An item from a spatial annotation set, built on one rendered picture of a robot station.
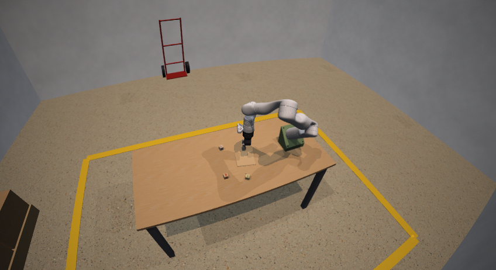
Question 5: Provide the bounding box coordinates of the beige flat mat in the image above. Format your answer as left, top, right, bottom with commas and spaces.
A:
235, 151, 256, 167

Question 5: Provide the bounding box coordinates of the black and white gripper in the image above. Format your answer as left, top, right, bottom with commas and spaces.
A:
237, 123, 254, 151

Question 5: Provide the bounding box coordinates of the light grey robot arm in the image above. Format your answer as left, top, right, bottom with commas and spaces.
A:
242, 99, 318, 140

